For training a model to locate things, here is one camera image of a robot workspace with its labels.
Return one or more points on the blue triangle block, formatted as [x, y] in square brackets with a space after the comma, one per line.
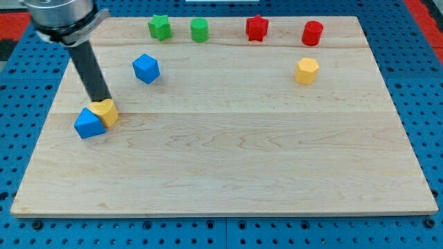
[88, 124]

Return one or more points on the light wooden board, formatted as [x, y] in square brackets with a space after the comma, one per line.
[226, 131]

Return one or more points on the blue cube block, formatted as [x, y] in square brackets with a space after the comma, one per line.
[146, 68]

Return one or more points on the yellow hexagon block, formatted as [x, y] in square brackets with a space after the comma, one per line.
[306, 71]

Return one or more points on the green cylinder block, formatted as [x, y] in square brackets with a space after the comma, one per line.
[199, 29]

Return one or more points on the red star block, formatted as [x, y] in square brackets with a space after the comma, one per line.
[256, 28]

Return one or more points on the green star block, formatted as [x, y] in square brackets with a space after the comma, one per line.
[159, 27]

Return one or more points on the yellow heart block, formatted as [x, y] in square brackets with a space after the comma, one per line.
[106, 111]

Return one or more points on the red cylinder block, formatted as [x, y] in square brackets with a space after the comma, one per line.
[312, 33]

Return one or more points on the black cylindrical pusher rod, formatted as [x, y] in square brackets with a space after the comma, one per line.
[88, 69]

